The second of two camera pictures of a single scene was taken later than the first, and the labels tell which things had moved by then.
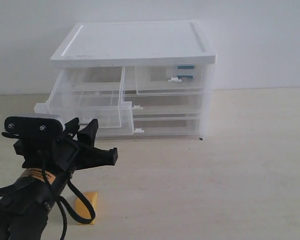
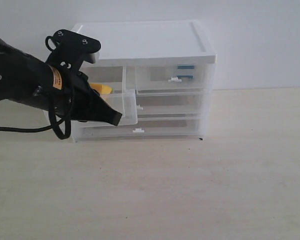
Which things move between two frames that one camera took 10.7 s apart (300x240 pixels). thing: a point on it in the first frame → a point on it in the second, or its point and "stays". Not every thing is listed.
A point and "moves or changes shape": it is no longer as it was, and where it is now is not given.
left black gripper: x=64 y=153 → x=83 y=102
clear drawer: x=88 y=93 moves or changes shape
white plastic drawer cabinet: x=138 y=79 stays
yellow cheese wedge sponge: x=82 y=209 → x=101 y=89
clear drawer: x=168 y=80 stays
